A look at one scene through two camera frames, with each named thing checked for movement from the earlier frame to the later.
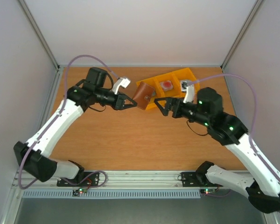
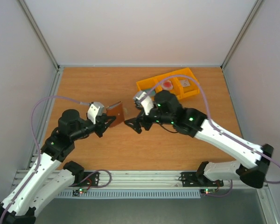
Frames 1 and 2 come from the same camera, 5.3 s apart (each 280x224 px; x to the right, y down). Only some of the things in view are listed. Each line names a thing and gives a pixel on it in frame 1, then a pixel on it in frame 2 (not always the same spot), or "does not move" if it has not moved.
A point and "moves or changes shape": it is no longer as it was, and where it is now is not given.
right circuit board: x=206 y=191 does not move
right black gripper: x=175 y=107 → x=144 y=120
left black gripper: x=119 y=103 → x=101 y=121
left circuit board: x=80 y=190 does not move
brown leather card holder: x=143 y=95 moves or changes shape
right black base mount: x=195 y=179 does not move
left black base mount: x=89 y=178 does not move
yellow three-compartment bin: x=169 y=85 does not move
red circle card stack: x=167 y=85 does not move
